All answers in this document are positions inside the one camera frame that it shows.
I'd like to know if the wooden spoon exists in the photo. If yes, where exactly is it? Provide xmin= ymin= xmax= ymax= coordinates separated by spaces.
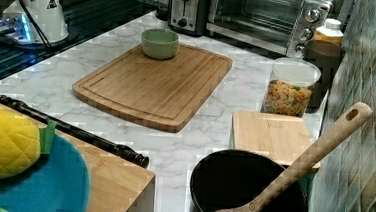
xmin=215 ymin=102 xmax=372 ymax=212

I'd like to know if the black and silver toaster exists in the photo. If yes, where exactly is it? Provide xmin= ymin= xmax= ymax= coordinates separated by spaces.
xmin=168 ymin=0 xmax=210 ymax=37

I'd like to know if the bottle with white cap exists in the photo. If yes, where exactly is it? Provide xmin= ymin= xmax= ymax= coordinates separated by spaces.
xmin=313 ymin=19 xmax=343 ymax=45

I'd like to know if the yellow pineapple plush toy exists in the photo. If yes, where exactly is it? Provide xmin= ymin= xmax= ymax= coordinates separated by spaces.
xmin=0 ymin=109 xmax=56 ymax=179

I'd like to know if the black drawer handle bar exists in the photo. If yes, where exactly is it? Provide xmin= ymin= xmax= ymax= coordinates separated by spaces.
xmin=0 ymin=95 xmax=149 ymax=168

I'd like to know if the silver toaster oven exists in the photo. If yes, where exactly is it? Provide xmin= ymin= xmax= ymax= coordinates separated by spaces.
xmin=206 ymin=0 xmax=332 ymax=58

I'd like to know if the teal box with bamboo lid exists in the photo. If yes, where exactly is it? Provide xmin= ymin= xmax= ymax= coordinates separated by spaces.
xmin=225 ymin=109 xmax=326 ymax=196

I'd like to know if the green ceramic bowl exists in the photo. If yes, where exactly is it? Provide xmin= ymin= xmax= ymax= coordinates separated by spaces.
xmin=141 ymin=28 xmax=179 ymax=59

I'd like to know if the blue round plate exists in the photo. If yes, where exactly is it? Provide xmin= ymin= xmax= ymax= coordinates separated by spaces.
xmin=0 ymin=136 xmax=90 ymax=212

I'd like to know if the black utensil pot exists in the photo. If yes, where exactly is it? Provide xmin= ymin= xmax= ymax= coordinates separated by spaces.
xmin=190 ymin=149 xmax=308 ymax=212

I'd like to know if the dark smoked plastic cup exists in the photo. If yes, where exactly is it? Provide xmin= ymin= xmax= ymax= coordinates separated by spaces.
xmin=304 ymin=40 xmax=344 ymax=111

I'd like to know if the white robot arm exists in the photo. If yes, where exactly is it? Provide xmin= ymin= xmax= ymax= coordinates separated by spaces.
xmin=0 ymin=0 xmax=69 ymax=47

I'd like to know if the clear jar with cereal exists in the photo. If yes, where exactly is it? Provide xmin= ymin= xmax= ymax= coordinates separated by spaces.
xmin=262 ymin=57 xmax=321 ymax=117

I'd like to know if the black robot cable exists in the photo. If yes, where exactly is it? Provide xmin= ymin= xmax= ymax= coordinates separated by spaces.
xmin=8 ymin=0 xmax=59 ymax=53

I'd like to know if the large bamboo cutting board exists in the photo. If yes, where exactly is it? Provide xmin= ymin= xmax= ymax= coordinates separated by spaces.
xmin=72 ymin=44 xmax=232 ymax=133

